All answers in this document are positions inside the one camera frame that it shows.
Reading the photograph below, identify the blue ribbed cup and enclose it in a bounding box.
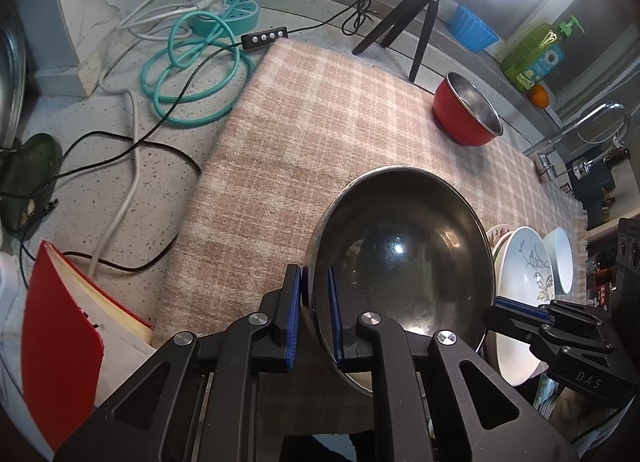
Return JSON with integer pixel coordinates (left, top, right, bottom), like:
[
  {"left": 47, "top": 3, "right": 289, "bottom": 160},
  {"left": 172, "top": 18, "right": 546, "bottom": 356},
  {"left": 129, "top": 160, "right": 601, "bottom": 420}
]
[{"left": 450, "top": 4, "right": 501, "bottom": 54}]

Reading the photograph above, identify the red notebook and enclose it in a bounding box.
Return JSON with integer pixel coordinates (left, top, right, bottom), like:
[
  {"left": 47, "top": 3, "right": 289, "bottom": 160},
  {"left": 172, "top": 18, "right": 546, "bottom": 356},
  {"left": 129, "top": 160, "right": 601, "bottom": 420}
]
[{"left": 21, "top": 240, "right": 156, "bottom": 453}]

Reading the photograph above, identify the black tripod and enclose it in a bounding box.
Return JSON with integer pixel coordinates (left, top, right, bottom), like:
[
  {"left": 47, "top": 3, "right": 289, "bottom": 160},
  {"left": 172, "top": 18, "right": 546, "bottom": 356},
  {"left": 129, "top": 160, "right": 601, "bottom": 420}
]
[{"left": 352, "top": 0, "right": 451, "bottom": 83}]

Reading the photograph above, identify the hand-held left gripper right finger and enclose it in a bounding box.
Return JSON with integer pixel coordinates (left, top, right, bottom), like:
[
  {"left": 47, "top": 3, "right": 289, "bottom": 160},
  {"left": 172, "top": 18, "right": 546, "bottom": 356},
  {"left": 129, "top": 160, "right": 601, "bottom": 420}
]
[{"left": 327, "top": 264, "right": 581, "bottom": 462}]

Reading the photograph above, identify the white cable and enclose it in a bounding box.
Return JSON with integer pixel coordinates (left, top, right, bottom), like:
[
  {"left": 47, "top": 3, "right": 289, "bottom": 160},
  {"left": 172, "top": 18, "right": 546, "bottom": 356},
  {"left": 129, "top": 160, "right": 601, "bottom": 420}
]
[{"left": 89, "top": 0, "right": 223, "bottom": 279}]

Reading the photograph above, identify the steel pot lid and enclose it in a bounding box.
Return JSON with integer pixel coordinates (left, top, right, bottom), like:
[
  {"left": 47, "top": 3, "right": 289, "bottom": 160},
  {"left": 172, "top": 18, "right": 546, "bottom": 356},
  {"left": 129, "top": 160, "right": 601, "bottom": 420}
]
[{"left": 0, "top": 22, "right": 27, "bottom": 148}]

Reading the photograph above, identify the teal cable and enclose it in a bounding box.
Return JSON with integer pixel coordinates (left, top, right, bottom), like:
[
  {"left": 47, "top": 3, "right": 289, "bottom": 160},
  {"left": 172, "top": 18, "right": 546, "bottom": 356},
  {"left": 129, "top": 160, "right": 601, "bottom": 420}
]
[{"left": 140, "top": 0, "right": 301, "bottom": 129}]

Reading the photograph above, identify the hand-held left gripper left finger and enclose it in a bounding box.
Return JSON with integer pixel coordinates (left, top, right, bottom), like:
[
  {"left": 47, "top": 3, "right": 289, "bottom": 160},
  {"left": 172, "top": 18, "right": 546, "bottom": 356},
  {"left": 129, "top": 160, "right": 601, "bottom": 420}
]
[{"left": 52, "top": 264, "right": 305, "bottom": 462}]

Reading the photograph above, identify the chrome faucet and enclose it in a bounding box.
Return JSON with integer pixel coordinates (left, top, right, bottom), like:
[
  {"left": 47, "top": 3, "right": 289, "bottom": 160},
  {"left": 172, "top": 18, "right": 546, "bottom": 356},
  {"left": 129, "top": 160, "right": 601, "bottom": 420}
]
[{"left": 525, "top": 101, "right": 632, "bottom": 183}]

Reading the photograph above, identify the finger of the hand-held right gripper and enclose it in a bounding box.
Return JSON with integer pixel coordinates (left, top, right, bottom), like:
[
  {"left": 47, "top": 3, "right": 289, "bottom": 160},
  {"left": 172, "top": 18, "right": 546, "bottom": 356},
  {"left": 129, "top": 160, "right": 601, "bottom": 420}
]
[{"left": 482, "top": 297, "right": 617, "bottom": 357}]

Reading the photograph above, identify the small white bowl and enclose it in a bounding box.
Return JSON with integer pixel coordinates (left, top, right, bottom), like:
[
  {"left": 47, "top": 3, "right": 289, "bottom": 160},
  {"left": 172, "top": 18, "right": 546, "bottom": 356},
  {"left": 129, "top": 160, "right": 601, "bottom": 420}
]
[{"left": 542, "top": 227, "right": 574, "bottom": 295}]

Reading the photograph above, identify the large stainless steel bowl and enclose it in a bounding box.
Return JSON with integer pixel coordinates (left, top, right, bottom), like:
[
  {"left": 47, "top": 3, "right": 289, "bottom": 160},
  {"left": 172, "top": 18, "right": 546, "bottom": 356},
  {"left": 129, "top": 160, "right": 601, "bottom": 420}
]
[{"left": 304, "top": 166, "right": 497, "bottom": 395}]

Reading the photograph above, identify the round teal power strip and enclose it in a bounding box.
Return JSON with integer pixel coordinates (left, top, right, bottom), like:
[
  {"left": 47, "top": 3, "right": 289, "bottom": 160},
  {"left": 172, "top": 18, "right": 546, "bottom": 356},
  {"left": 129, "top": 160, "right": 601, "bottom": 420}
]
[{"left": 190, "top": 0, "right": 260, "bottom": 38}]

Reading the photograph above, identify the black cable with inline remote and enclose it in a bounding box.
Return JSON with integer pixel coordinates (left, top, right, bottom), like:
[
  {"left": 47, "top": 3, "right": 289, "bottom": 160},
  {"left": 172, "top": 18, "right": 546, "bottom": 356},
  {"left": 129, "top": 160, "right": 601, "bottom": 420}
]
[{"left": 0, "top": 0, "right": 436, "bottom": 274}]

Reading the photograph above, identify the green dish soap bottle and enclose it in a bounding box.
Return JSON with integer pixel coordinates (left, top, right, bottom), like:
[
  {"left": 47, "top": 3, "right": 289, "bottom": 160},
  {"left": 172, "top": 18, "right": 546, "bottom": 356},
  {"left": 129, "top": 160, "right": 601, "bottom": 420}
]
[{"left": 501, "top": 14, "right": 585, "bottom": 93}]

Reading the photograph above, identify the dark green object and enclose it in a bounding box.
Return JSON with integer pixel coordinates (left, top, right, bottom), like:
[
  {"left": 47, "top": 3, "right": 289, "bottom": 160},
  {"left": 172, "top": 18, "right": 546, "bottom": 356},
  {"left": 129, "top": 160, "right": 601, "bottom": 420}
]
[{"left": 0, "top": 134, "right": 63, "bottom": 235}]

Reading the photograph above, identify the red steel bowl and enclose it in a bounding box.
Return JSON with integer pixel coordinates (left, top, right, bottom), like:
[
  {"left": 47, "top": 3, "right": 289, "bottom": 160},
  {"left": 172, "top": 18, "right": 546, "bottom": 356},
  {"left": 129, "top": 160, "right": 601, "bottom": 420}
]
[{"left": 432, "top": 72, "right": 504, "bottom": 147}]

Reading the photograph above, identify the white plate with pink flowers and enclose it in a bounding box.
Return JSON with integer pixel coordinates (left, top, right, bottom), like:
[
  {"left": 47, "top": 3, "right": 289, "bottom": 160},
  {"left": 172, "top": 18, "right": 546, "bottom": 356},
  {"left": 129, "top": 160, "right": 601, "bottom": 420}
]
[
  {"left": 485, "top": 224, "right": 513, "bottom": 263},
  {"left": 484, "top": 223, "right": 547, "bottom": 389}
]

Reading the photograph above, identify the dark knife block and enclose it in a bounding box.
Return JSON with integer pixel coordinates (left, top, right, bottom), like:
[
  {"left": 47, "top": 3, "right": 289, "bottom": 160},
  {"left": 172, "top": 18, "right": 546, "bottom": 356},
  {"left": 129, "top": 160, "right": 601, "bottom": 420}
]
[{"left": 570, "top": 147, "right": 618, "bottom": 230}]

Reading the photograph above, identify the beige checked cloth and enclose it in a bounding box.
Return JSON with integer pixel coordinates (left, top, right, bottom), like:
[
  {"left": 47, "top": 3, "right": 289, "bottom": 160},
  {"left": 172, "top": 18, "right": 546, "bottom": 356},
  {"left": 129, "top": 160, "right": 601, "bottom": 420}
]
[{"left": 152, "top": 37, "right": 588, "bottom": 435}]

